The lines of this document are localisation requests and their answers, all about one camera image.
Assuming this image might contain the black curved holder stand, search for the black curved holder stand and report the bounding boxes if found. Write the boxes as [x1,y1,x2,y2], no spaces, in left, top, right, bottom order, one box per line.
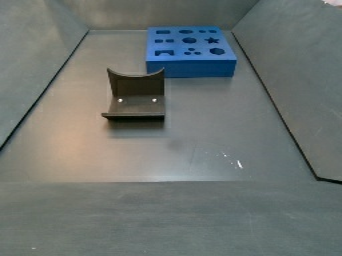
[101,69,165,120]

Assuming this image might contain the blue shape sorter block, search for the blue shape sorter block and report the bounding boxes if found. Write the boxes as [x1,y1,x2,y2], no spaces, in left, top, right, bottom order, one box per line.
[145,26,237,78]

